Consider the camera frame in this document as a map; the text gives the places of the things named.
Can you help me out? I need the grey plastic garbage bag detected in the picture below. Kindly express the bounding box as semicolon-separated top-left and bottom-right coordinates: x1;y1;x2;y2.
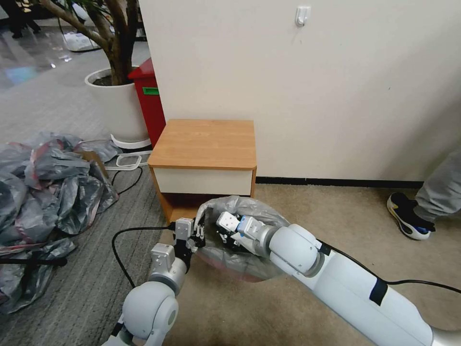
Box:
194;195;290;286

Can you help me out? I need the pile of grey garbage bags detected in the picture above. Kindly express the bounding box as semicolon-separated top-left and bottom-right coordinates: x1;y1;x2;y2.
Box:
0;131;124;315

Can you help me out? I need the white plastic bag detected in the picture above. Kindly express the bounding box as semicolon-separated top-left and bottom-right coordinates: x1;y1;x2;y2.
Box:
62;30;104;54

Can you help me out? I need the wooden nightstand with white drawer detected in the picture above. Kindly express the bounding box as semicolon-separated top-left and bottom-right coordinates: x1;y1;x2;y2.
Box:
147;119;257;225

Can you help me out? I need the white pot saucer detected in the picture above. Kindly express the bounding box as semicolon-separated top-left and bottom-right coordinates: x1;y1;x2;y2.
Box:
109;133;152;150

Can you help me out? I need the black baseboard strip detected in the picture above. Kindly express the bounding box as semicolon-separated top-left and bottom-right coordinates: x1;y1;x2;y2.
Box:
255;175;437;188

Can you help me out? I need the brown cardboard box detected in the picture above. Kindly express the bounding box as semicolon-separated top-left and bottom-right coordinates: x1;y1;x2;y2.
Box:
76;149;109;180

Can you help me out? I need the red metal box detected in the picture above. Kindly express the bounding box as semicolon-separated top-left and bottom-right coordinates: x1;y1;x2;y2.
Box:
127;57;167;149

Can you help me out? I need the white round plant pot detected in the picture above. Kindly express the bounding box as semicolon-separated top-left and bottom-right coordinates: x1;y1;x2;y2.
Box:
84;66;153;144

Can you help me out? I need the black stand leg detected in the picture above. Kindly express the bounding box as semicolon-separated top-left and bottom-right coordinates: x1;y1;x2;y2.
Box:
0;251;68;268

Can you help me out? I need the person's black and white shoe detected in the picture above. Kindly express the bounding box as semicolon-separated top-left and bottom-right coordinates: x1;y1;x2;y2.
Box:
386;191;437;241

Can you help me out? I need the brown tree trunk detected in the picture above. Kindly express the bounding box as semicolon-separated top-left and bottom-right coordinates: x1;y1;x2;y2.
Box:
38;0;140;86

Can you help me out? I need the person's leg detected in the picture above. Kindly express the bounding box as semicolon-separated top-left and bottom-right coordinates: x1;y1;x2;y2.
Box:
413;147;461;223

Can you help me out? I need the person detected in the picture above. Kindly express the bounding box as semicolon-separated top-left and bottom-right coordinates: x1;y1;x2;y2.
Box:
6;0;42;39

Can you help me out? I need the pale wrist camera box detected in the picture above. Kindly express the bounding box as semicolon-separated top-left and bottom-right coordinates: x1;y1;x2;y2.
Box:
217;211;241;234
174;217;194;241

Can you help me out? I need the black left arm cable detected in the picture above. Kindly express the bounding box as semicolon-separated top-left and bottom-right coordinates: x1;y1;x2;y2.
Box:
111;224;178;290

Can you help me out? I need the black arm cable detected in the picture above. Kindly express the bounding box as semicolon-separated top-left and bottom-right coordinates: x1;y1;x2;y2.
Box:
111;224;178;290
312;240;461;293

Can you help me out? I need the black floor cable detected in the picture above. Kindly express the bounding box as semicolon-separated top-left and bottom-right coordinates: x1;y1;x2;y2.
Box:
103;165;144;196

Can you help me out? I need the white rectangular frame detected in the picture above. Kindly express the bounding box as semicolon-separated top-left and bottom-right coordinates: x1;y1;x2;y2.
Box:
104;152;151;173

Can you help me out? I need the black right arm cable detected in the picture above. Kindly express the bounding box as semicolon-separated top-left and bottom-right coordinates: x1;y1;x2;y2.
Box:
312;240;461;293

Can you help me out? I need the white wall hook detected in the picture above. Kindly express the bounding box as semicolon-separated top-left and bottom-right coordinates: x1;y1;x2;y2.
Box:
295;5;312;27

